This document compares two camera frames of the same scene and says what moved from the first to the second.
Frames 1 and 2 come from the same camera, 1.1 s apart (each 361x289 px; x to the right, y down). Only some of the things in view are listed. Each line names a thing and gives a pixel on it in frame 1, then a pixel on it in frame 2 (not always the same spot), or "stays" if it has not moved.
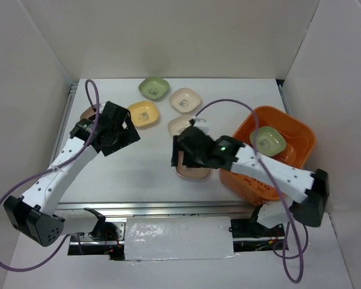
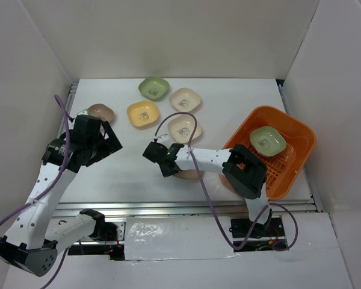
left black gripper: [129, 136] -> [110, 145]
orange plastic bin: [300, 141] stays
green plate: [269, 140] stays
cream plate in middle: [178, 124] stays
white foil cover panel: [165, 238] stays
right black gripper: [187, 160] -> [166, 174]
